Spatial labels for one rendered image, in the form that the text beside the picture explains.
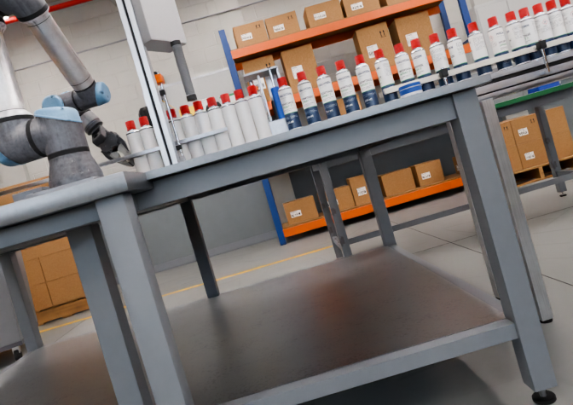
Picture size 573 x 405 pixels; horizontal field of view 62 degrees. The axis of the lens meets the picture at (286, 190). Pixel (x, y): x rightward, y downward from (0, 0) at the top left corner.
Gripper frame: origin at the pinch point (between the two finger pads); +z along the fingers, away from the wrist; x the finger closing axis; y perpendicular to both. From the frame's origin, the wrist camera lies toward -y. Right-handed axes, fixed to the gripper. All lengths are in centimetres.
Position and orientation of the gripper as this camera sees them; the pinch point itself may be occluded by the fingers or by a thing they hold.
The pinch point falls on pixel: (130, 163)
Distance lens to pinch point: 185.1
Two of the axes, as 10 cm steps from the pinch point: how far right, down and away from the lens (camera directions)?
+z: 7.2, 6.9, 0.3
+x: -6.9, 7.2, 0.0
